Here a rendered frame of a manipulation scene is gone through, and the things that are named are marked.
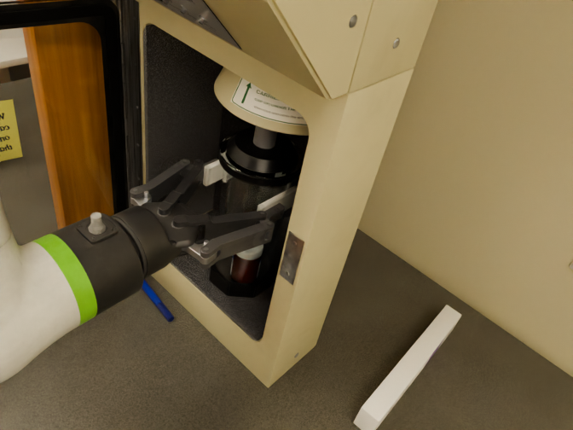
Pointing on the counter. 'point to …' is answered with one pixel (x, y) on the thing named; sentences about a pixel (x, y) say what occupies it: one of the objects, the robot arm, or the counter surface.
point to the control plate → (202, 16)
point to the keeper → (292, 252)
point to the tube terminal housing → (309, 173)
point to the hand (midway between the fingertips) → (255, 183)
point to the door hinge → (132, 89)
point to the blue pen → (157, 301)
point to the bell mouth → (257, 105)
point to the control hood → (299, 37)
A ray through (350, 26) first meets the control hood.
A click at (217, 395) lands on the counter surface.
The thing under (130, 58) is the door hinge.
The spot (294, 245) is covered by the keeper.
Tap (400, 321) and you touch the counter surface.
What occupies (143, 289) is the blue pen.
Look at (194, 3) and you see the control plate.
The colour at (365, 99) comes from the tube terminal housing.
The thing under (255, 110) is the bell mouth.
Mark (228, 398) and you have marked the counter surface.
